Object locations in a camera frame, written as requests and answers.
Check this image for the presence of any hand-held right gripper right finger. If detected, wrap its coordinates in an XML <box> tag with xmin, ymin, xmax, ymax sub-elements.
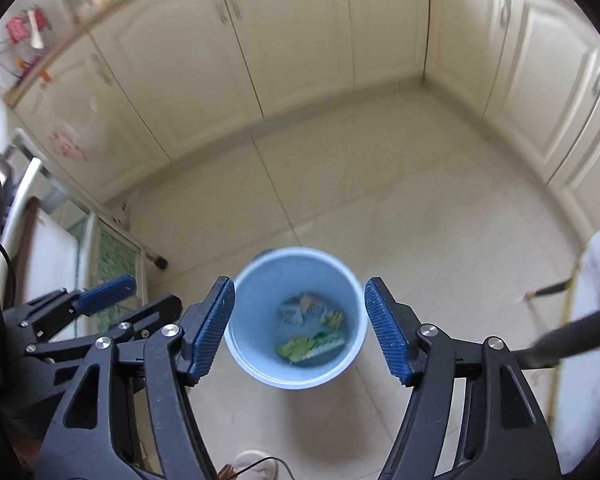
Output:
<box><xmin>363</xmin><ymin>276</ymin><xmax>563</xmax><ymax>480</ymax></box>

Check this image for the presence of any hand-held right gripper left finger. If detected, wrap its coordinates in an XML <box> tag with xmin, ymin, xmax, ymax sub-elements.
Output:
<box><xmin>32</xmin><ymin>276</ymin><xmax>237</xmax><ymax>480</ymax></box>

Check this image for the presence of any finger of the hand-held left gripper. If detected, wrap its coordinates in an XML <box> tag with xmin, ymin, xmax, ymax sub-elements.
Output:
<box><xmin>22</xmin><ymin>294</ymin><xmax>183</xmax><ymax>361</ymax></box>
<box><xmin>2</xmin><ymin>276</ymin><xmax>137</xmax><ymax>346</ymax></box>

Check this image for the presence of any blue plastic waste bin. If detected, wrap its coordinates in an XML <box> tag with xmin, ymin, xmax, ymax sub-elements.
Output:
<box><xmin>224</xmin><ymin>246</ymin><xmax>368</xmax><ymax>395</ymax></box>

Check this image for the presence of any patterned glass door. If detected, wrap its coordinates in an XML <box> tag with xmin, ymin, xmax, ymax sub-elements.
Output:
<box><xmin>80</xmin><ymin>210</ymin><xmax>148</xmax><ymax>322</ymax></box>

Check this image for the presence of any black tipped door stopper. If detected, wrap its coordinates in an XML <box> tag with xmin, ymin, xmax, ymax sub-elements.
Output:
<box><xmin>139</xmin><ymin>246</ymin><xmax>169</xmax><ymax>268</ymax></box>

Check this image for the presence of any light green snack packet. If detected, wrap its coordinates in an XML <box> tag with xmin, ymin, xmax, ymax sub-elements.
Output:
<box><xmin>277</xmin><ymin>332</ymin><xmax>346</xmax><ymax>365</ymax></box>

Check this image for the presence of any crumpled grey wrapper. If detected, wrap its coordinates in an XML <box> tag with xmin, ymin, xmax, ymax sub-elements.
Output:
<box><xmin>279</xmin><ymin>294</ymin><xmax>331</xmax><ymax>325</ymax></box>

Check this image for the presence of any beige slipper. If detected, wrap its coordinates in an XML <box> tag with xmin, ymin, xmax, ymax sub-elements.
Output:
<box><xmin>232</xmin><ymin>450</ymin><xmax>279</xmax><ymax>480</ymax></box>

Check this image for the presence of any white printed plastic bag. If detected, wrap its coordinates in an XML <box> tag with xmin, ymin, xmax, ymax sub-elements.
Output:
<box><xmin>45</xmin><ymin>105</ymin><xmax>112</xmax><ymax>163</ymax></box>

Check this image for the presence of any red knife rack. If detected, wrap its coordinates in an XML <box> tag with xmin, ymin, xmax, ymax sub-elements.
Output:
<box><xmin>0</xmin><ymin>5</ymin><xmax>56</xmax><ymax>86</ymax></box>

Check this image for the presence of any silver metal frame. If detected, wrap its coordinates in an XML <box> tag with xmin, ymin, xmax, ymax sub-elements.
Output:
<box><xmin>0</xmin><ymin>130</ymin><xmax>49</xmax><ymax>281</ymax></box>

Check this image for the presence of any thin black cable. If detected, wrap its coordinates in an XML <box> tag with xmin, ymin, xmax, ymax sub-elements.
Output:
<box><xmin>220</xmin><ymin>455</ymin><xmax>293</xmax><ymax>480</ymax></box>

